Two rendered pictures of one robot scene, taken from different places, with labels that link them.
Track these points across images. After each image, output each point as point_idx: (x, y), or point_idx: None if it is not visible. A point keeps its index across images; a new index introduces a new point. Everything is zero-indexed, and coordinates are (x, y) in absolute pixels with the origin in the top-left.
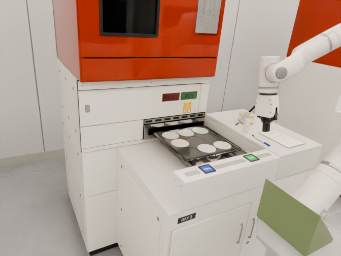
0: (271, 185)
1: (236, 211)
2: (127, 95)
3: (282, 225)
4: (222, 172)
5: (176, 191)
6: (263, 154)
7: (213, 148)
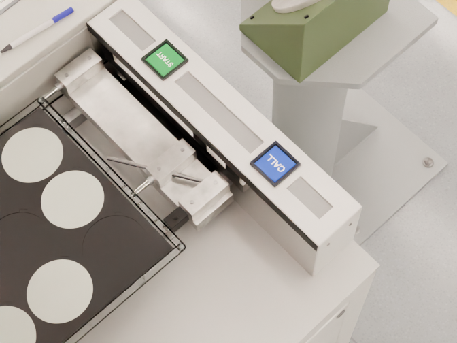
0: (318, 16)
1: None
2: None
3: (348, 30)
4: (274, 128)
5: (333, 248)
6: (124, 30)
7: (67, 179)
